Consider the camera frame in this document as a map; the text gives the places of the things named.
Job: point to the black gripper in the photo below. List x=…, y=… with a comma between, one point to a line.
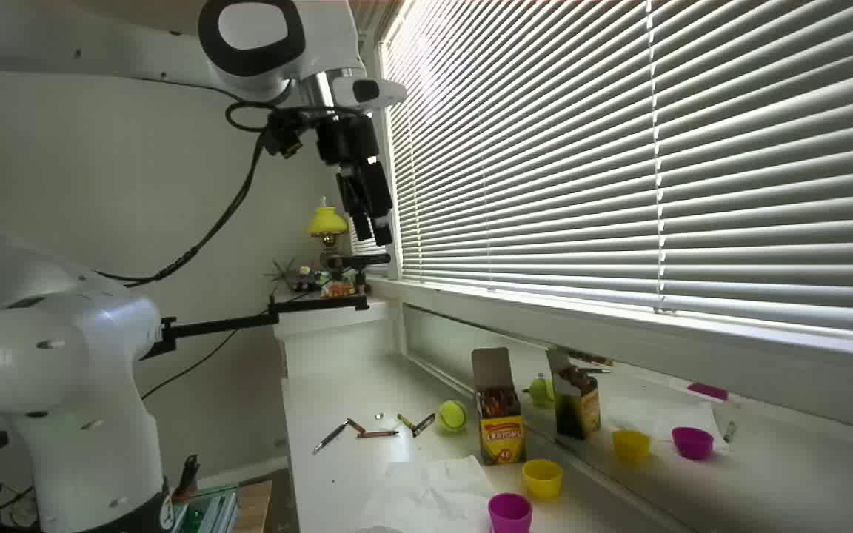
x=352, y=148

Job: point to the white napkin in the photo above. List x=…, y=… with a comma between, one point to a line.
x=429, y=497

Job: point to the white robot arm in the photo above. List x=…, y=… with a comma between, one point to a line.
x=70, y=337

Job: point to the yellow table lamp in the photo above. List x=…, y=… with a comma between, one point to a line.
x=328, y=227

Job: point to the brown crayon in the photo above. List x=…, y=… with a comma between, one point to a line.
x=415, y=427
x=371, y=435

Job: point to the dark crayon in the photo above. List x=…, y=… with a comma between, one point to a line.
x=328, y=439

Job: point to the yellow-green ball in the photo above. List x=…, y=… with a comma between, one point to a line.
x=451, y=417

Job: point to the yellow crayon box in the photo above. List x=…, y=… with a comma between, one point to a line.
x=500, y=408

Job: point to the yellow plastic cup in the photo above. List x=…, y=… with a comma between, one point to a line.
x=543, y=479

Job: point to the magenta plastic cup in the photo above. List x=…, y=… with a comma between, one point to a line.
x=512, y=515

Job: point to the white window blinds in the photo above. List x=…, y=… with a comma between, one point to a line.
x=678, y=156

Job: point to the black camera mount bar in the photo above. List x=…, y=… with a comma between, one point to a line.
x=173, y=330

